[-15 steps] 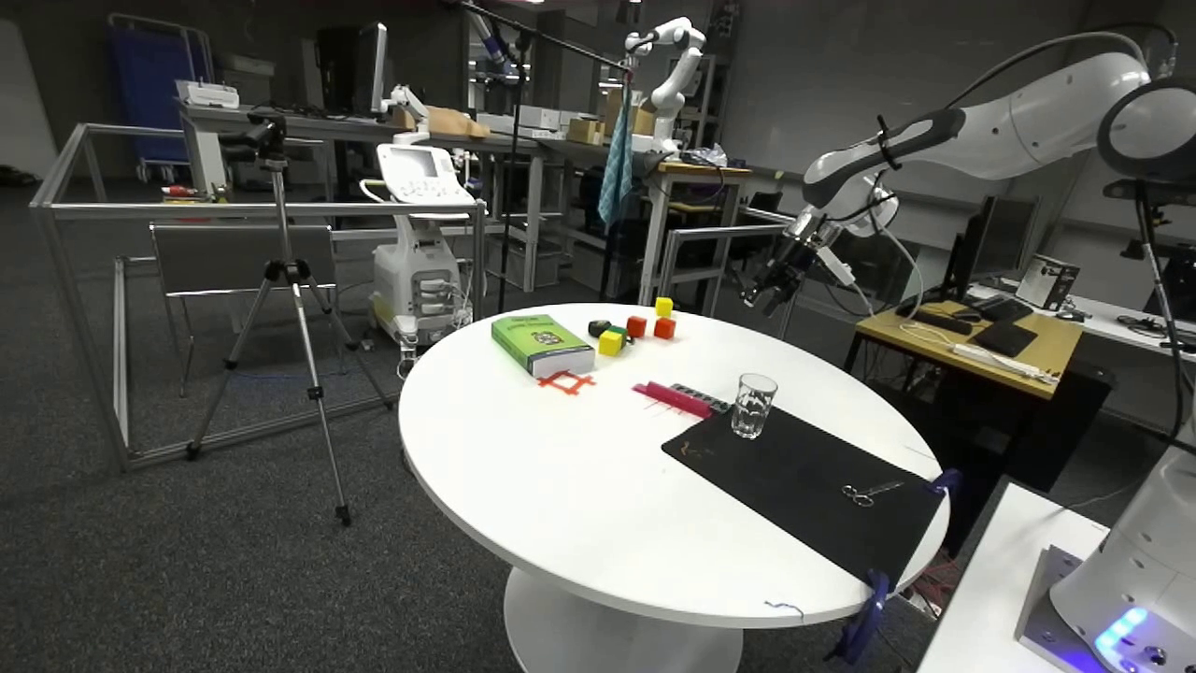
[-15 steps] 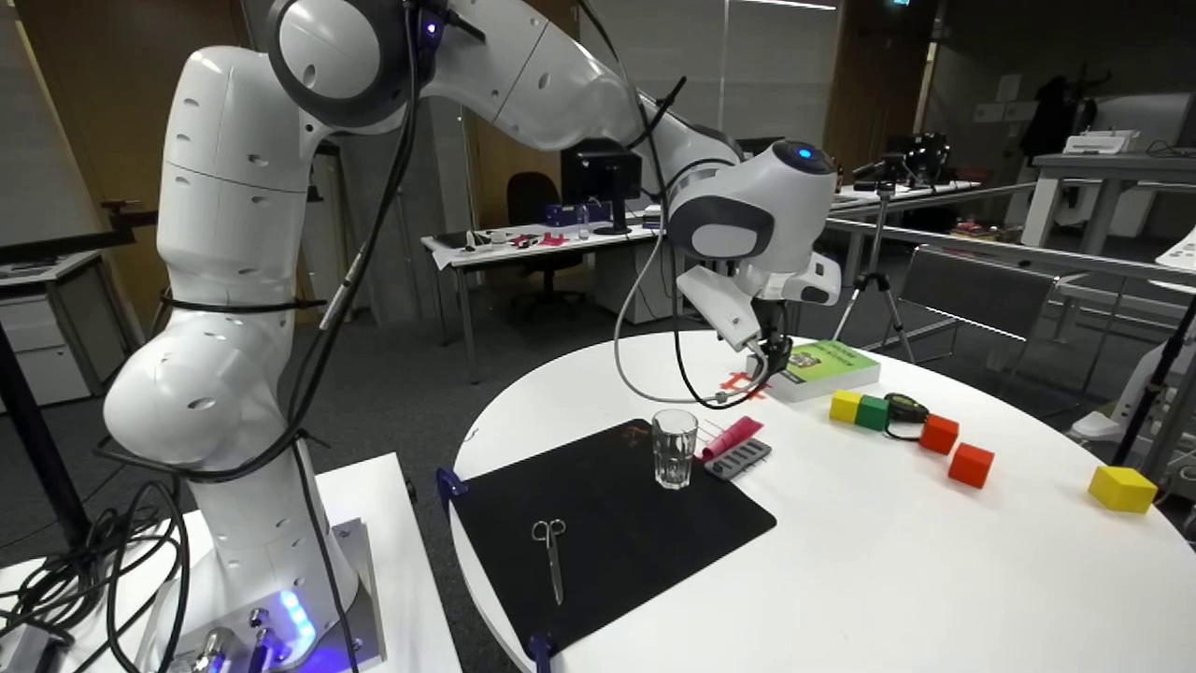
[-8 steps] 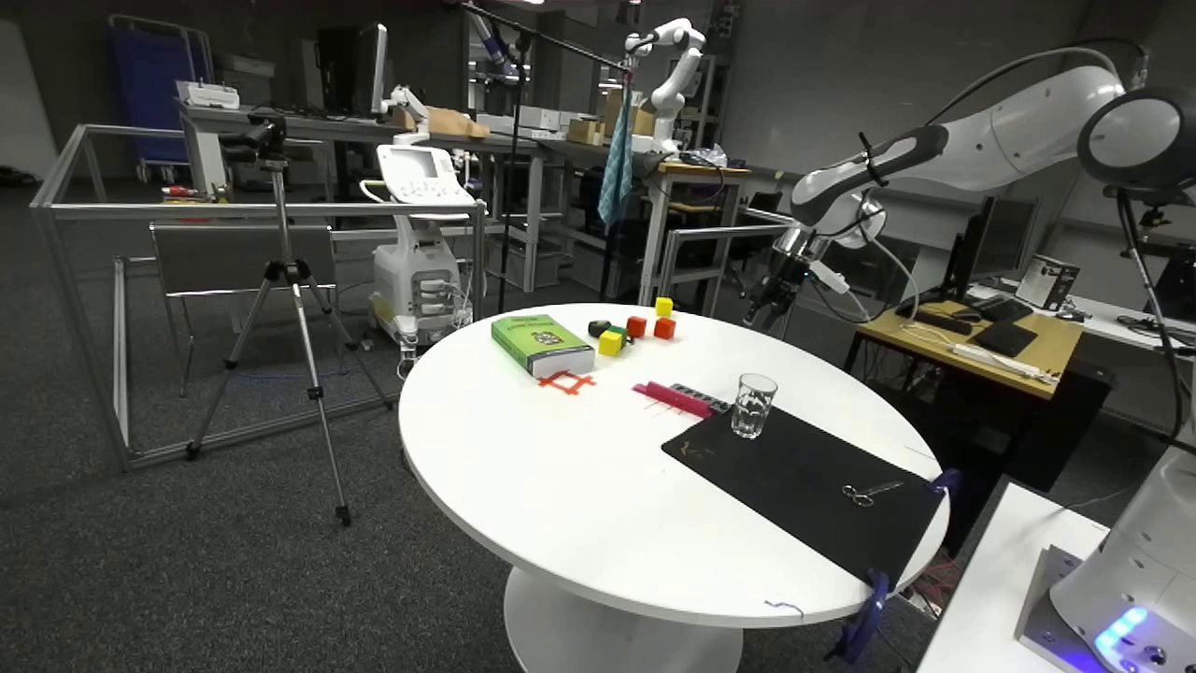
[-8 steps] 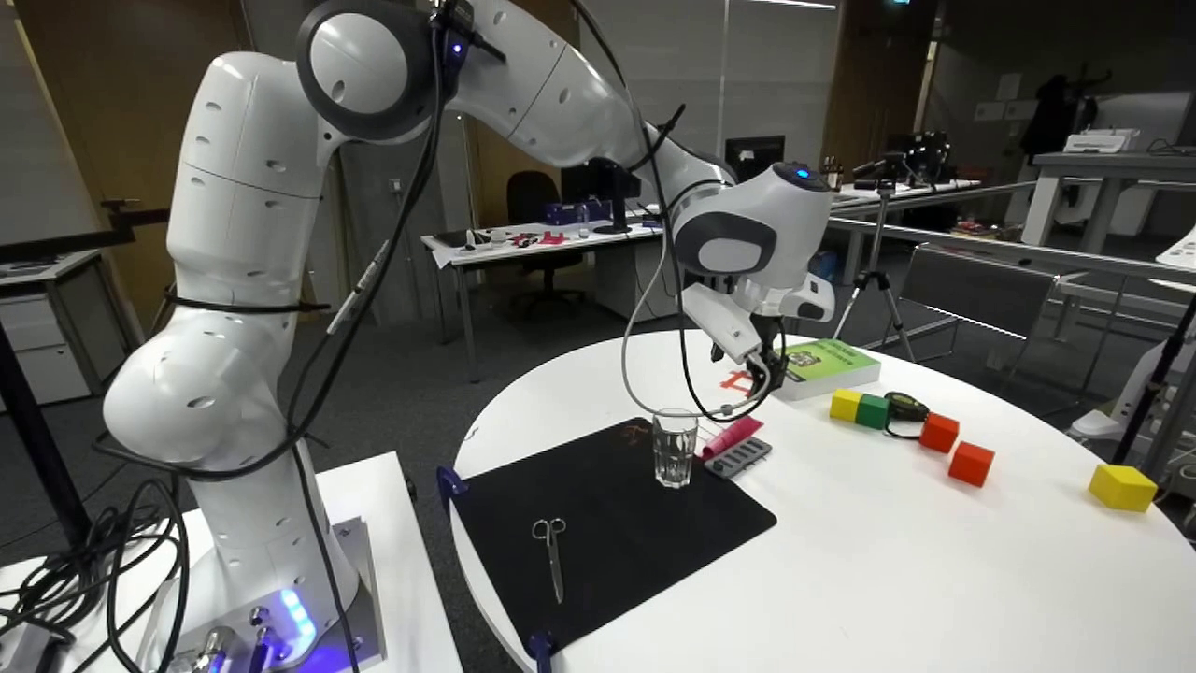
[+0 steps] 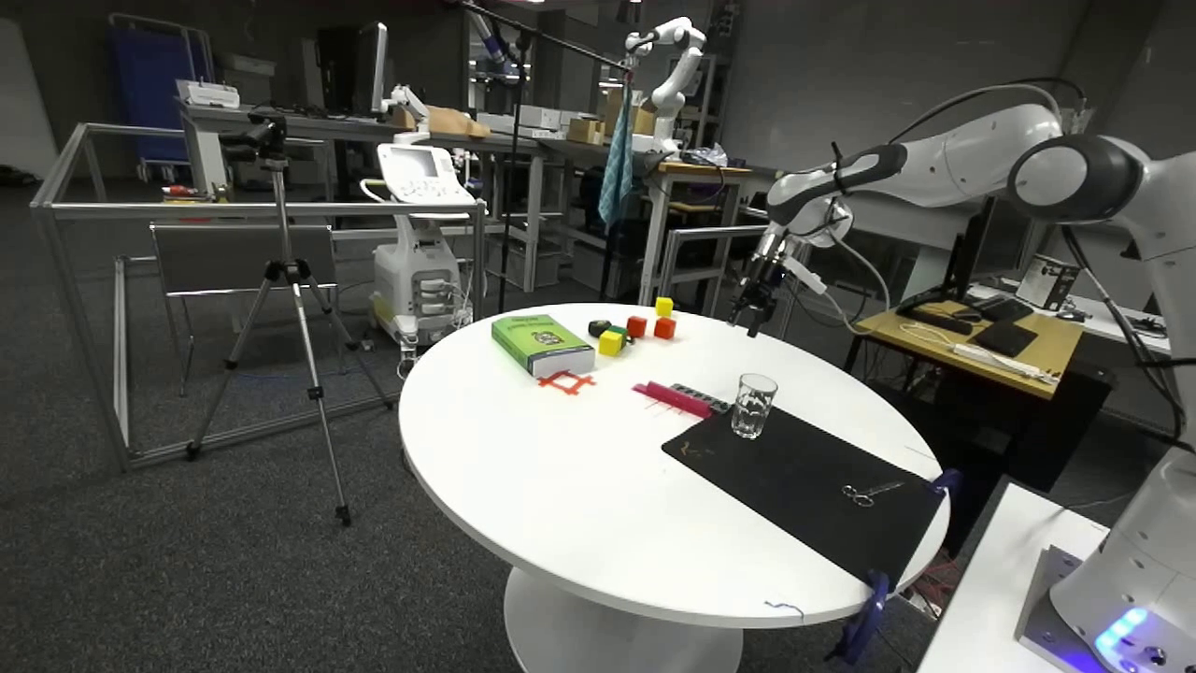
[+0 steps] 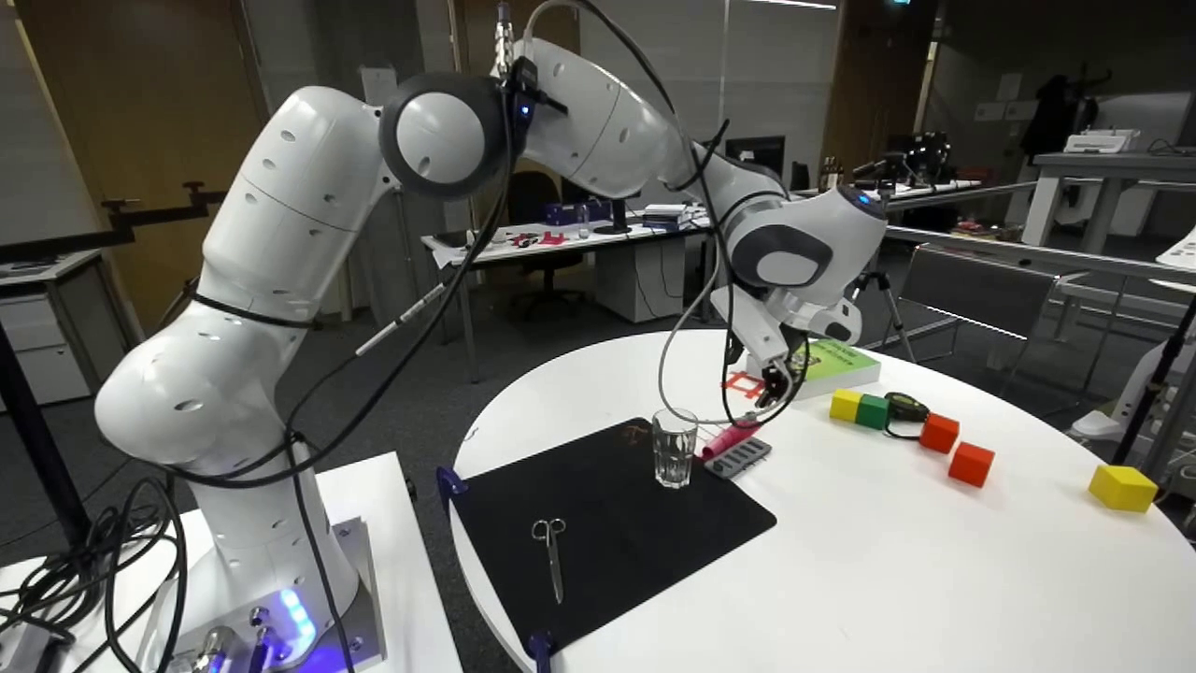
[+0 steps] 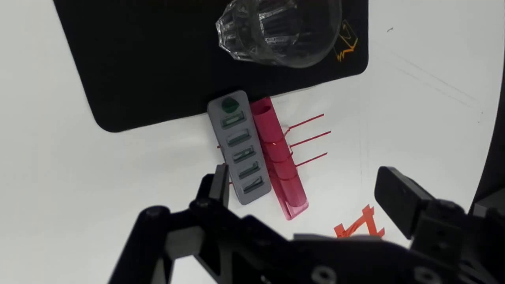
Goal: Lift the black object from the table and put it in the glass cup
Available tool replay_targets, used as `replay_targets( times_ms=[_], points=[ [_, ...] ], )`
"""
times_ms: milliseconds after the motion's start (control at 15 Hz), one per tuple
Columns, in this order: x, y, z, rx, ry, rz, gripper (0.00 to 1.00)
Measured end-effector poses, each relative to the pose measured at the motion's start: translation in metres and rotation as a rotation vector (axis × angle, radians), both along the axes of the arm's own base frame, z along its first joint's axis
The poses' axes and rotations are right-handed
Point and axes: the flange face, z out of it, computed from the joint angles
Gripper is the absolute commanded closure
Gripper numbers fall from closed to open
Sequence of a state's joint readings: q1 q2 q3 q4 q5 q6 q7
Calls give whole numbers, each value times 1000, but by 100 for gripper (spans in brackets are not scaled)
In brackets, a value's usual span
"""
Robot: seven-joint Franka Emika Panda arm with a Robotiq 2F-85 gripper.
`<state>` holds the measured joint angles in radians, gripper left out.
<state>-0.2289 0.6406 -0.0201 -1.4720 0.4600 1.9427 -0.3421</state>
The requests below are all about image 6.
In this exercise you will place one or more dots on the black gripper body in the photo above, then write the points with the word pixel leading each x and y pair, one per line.
pixel 779 353

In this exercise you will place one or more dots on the white robot base table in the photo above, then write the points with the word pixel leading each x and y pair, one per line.
pixel 376 499

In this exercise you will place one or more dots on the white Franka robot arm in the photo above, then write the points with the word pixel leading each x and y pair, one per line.
pixel 285 211

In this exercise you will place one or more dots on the clear glass cup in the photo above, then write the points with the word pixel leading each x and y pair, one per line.
pixel 676 452

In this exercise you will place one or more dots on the dark green rounded object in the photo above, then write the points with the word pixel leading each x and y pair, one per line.
pixel 911 403

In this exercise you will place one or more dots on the orange plastic piece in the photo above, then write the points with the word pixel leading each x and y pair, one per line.
pixel 746 385

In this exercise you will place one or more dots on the small yellow cube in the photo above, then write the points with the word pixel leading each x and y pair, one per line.
pixel 848 403

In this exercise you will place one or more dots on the green book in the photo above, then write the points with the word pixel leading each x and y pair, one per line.
pixel 848 358

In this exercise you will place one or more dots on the green cube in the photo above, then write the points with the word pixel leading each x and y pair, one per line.
pixel 876 413

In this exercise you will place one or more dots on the red cube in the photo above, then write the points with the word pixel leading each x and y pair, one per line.
pixel 940 433
pixel 975 464

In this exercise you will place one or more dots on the black computer monitor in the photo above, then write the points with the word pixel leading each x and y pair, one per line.
pixel 757 153

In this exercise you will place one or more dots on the black rectangular mat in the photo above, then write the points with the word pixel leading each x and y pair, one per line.
pixel 612 537

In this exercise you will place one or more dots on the small metal scissors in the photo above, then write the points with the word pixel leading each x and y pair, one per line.
pixel 550 537

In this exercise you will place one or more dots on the black office chair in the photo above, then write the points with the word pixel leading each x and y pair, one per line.
pixel 536 198

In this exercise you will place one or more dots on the blue clamp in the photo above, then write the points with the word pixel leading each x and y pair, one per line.
pixel 539 646
pixel 450 483

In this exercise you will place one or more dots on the large yellow cube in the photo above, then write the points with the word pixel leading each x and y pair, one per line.
pixel 1124 486

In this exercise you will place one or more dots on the black camera tripod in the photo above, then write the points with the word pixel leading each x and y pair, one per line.
pixel 880 305

